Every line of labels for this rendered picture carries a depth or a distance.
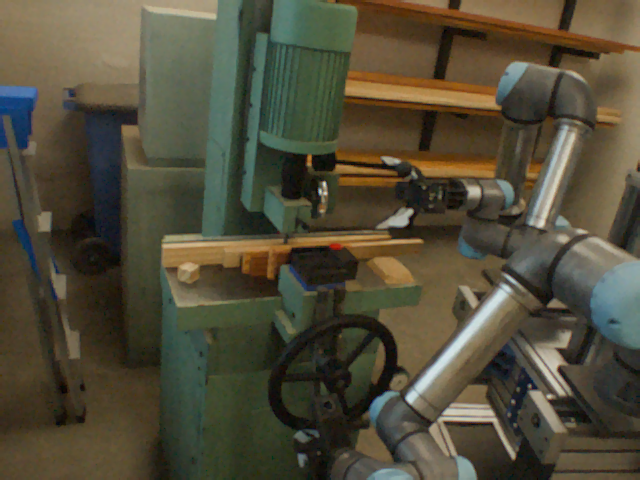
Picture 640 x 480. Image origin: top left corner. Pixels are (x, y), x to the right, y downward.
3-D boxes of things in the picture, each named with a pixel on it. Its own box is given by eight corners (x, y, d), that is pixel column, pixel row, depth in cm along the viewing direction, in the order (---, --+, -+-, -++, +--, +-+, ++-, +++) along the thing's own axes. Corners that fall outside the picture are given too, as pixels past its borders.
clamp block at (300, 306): (296, 333, 113) (301, 295, 110) (274, 300, 124) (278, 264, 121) (359, 325, 119) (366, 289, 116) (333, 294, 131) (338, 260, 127)
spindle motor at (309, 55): (274, 156, 114) (292, -4, 101) (249, 134, 128) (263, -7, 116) (349, 157, 121) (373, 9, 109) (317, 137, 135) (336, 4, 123)
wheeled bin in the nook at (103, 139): (69, 280, 285) (61, 94, 247) (68, 238, 330) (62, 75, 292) (189, 271, 312) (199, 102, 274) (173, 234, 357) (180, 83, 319)
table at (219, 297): (184, 359, 105) (185, 332, 102) (158, 283, 130) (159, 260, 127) (441, 325, 130) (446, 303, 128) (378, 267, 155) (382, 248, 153)
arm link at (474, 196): (461, 176, 130) (457, 210, 131) (445, 176, 128) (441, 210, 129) (482, 180, 123) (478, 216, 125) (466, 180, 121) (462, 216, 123)
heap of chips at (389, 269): (387, 284, 133) (390, 274, 132) (363, 261, 143) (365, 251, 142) (416, 281, 136) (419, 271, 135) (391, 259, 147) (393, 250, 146)
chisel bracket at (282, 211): (280, 239, 127) (284, 205, 124) (261, 216, 139) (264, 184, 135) (309, 238, 130) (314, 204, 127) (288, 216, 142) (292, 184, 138)
